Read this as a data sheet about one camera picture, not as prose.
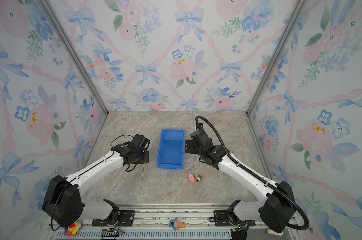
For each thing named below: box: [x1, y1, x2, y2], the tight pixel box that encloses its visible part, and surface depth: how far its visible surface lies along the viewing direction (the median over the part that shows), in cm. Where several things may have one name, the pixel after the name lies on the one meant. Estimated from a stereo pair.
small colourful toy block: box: [194, 174, 203, 182], surface depth 86 cm
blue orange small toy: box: [169, 218, 186, 231], surface depth 72 cm
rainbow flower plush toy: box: [64, 220, 82, 237], surface depth 71 cm
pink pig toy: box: [188, 173, 195, 183], surface depth 87 cm
